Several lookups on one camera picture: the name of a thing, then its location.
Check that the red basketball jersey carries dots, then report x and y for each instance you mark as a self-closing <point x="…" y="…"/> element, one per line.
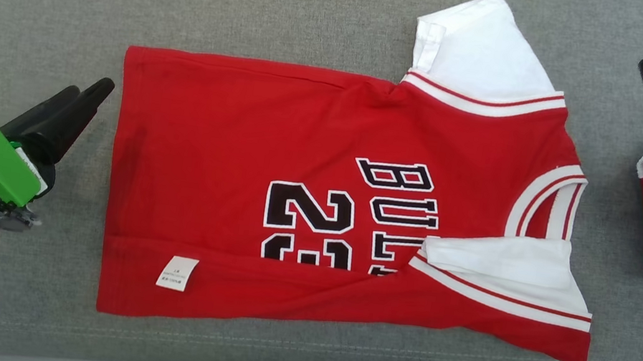
<point x="207" y="145"/>

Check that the grey fabric sofa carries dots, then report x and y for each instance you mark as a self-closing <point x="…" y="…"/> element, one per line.
<point x="320" y="10"/>

